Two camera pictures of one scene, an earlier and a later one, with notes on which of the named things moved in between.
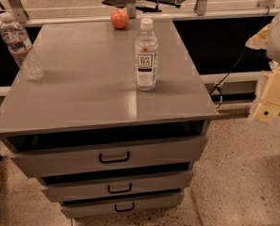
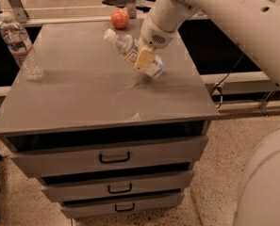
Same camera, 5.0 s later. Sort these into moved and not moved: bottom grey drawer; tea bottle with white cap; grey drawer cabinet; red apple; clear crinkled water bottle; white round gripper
Moved: tea bottle with white cap; white round gripper
Not moved: grey drawer cabinet; clear crinkled water bottle; red apple; bottom grey drawer
